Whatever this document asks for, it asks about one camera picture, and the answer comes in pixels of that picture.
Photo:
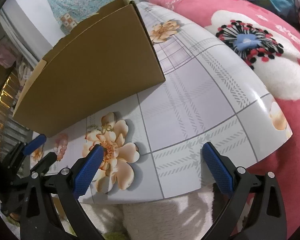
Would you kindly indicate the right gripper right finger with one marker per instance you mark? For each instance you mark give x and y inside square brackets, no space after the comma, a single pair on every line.
[267,216]

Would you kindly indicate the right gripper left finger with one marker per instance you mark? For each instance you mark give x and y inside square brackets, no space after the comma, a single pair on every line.
[39,219]

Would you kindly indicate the gold outline butterfly charm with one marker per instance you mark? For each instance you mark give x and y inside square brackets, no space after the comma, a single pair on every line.
[107,127]

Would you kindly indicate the white fluffy rug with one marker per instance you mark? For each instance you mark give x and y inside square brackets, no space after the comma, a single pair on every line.
[185,217]

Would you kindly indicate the brown cardboard box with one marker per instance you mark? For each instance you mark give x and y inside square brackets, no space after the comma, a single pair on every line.
[105,59]

